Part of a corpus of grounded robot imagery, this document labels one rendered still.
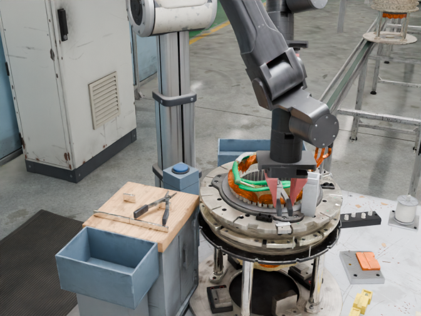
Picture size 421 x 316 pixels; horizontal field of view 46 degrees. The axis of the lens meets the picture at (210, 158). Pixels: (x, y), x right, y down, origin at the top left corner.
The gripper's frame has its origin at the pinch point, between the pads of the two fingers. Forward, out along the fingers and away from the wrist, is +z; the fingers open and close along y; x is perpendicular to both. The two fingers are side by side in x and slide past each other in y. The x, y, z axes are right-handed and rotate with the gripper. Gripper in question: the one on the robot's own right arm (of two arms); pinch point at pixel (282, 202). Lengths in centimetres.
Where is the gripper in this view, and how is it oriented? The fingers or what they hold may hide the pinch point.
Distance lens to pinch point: 94.2
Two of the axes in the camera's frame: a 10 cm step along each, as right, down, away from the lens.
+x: 0.2, -3.9, 9.2
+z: 0.0, 9.2, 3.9
